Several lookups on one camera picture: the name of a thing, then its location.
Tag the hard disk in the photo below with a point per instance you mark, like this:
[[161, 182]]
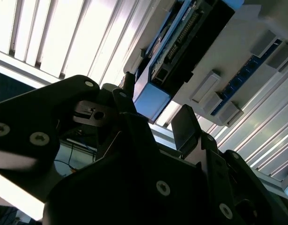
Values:
[[153, 100]]

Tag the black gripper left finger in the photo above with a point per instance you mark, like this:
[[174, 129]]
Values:
[[40, 105]]

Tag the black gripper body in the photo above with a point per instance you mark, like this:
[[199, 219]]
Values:
[[111, 199]]

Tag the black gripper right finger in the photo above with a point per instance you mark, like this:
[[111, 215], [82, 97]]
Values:
[[186, 131]]

